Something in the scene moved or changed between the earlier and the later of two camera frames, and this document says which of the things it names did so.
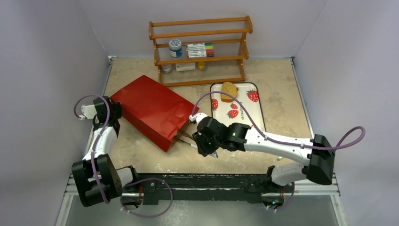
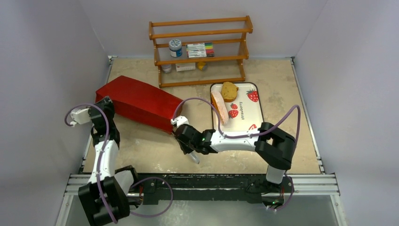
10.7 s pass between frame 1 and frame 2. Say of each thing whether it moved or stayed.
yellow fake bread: stayed
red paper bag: moved
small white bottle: stayed
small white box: stayed
